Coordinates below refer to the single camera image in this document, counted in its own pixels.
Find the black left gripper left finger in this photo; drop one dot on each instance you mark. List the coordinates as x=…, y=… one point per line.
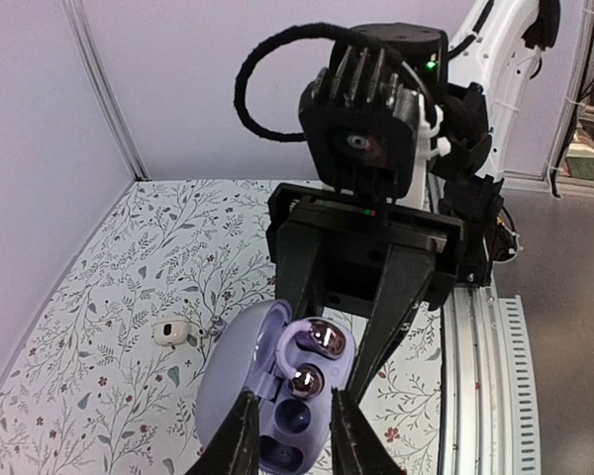
x=234, y=448

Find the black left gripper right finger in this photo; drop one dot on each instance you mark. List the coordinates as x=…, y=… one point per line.
x=356, y=448

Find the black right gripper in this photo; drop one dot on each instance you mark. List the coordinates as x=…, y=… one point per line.
x=334, y=250

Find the purple earbud charging case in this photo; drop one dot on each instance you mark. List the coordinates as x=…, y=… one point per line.
x=292, y=432

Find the purple earbud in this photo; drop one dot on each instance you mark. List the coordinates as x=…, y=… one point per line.
x=314, y=355
x=217, y=325

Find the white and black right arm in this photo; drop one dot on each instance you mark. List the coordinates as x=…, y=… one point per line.
x=478, y=79

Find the white earbud charging case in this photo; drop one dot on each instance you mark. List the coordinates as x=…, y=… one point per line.
x=166, y=333

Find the white earbud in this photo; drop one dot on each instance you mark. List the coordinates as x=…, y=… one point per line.
x=196, y=332

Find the floral patterned table mat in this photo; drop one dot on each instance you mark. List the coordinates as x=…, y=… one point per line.
x=106, y=380

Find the aluminium frame rail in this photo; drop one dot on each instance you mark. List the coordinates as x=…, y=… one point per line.
x=489, y=410

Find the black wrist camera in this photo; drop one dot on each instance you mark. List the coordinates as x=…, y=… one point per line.
x=371, y=125

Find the left aluminium corner post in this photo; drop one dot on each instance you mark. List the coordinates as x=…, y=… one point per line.
x=102, y=88

